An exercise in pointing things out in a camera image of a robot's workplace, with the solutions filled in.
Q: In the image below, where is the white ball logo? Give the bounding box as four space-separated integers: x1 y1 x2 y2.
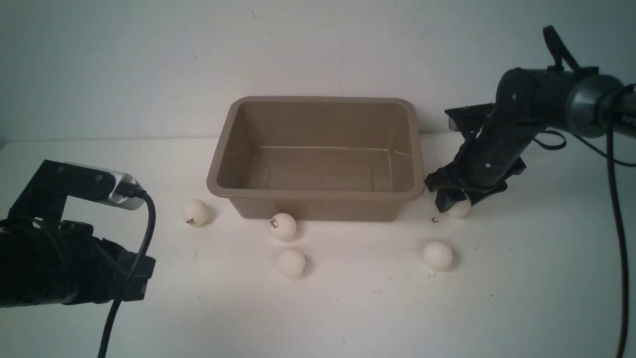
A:
182 199 210 226
269 213 297 242

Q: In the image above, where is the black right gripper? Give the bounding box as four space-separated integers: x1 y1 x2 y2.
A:
425 113 535 213

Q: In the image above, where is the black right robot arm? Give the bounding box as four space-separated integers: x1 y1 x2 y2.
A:
425 68 635 213

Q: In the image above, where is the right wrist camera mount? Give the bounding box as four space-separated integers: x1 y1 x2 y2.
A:
444 103 495 140

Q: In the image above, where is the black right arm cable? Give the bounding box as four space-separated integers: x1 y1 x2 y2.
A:
534 25 636 358

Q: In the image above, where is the black left camera cable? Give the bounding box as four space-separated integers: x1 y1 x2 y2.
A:
97 182 157 358

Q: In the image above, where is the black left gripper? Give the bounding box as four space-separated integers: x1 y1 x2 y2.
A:
75 237 156 304

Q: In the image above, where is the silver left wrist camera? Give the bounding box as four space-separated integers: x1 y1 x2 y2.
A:
10 160 148 229

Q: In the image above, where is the white plain ball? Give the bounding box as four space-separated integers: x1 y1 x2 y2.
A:
446 197 472 218
422 241 454 271
276 249 307 279

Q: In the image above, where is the tan plastic storage bin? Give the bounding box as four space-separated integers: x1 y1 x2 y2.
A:
206 96 425 222

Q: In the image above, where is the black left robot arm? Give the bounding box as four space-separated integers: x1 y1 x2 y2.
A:
0 217 156 308

